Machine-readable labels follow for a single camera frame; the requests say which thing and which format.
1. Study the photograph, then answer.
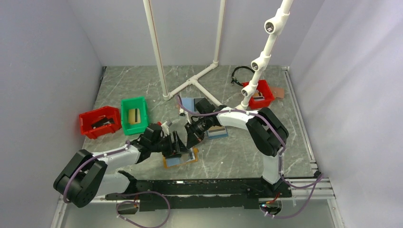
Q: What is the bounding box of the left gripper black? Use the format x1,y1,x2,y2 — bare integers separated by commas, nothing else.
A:
150,131,190,159

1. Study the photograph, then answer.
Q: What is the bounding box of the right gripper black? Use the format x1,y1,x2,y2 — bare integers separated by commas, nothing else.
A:
184,116,211,150

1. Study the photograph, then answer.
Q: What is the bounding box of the orange card holder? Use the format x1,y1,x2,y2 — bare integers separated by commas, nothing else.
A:
163,147,199,169

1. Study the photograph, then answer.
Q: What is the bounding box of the grey striped credit card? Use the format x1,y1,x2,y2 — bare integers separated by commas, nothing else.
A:
252,91,265,102

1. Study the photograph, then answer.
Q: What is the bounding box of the dark grey credit card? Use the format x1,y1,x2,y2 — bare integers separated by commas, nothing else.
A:
91,117,115,129

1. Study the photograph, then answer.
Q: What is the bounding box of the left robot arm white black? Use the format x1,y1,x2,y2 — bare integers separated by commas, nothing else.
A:
53,123,189,208

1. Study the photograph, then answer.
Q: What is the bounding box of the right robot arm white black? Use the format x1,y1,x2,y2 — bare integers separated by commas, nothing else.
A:
184,98,289,197

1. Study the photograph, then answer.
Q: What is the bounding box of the blue open card holder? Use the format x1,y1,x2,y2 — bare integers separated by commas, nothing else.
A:
207,126,228,139

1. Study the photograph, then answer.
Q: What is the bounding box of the beige card in green bin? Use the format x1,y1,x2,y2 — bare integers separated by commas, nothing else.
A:
128,108,141,125

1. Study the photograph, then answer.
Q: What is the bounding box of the brown flat card holder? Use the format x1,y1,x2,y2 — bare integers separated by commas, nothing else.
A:
270,87,285,99

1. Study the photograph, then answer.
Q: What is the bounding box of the green plastic bin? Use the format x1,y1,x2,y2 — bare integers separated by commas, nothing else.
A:
121,96,149,135

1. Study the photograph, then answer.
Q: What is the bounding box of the right red plastic bin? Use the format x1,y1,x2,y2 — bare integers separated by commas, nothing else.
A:
248,80,275,110

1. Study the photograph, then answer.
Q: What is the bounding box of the red plastic bin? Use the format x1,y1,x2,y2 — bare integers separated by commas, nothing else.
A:
78,106,122,139
248,80,275,110

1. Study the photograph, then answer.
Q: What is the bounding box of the left red plastic bin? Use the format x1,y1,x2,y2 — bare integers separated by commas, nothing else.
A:
78,106,122,139

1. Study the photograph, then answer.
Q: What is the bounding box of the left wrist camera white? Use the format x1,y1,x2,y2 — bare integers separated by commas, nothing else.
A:
157,120,172,136

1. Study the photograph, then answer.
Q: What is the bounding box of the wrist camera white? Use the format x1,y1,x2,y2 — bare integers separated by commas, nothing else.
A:
179,108,191,123
157,120,172,136

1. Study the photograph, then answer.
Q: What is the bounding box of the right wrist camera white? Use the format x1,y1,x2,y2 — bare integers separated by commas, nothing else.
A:
179,108,191,123

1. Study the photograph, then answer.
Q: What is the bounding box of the white pvc pipe frame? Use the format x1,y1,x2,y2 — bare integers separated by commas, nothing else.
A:
143,0,226,105

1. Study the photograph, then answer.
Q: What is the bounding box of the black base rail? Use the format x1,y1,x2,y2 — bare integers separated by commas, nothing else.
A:
105,178,292,212

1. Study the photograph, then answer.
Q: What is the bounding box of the black cable loop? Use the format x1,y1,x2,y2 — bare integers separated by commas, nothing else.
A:
231,66,256,87

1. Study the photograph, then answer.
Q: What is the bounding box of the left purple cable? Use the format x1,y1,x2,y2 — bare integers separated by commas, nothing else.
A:
63,140,172,228

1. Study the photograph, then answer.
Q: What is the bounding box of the white pvc camera mast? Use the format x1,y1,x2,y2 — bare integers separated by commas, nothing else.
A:
236,0,293,110

